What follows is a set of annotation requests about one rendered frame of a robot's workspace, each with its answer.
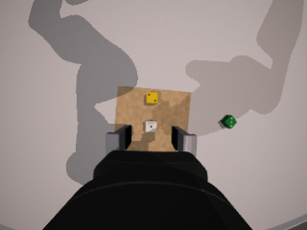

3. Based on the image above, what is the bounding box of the green die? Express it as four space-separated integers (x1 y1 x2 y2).
221 115 237 129

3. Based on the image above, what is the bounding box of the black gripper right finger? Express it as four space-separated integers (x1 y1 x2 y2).
171 126 198 157

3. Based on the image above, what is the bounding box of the tan square mat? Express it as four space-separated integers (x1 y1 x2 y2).
114 86 191 151

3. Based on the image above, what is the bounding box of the yellow die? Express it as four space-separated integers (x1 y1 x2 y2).
147 92 158 104

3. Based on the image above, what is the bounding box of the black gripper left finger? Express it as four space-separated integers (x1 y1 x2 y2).
106 125 131 155

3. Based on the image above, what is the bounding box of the white die with black pips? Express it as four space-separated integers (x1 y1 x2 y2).
146 120 157 132

